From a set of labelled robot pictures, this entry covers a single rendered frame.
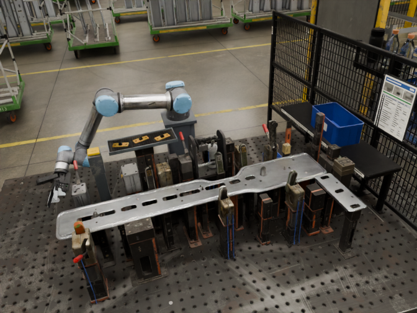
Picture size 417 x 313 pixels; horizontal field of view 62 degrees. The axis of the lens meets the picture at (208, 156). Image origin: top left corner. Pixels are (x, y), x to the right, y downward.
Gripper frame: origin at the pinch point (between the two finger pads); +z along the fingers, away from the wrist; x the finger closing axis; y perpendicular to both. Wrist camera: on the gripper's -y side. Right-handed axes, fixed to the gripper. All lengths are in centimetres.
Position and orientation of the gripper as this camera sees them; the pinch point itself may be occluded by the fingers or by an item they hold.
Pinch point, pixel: (50, 204)
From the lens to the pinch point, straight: 208.3
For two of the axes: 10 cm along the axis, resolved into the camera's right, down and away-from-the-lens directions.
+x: -5.9, 3.7, 7.2
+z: 0.2, 8.9, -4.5
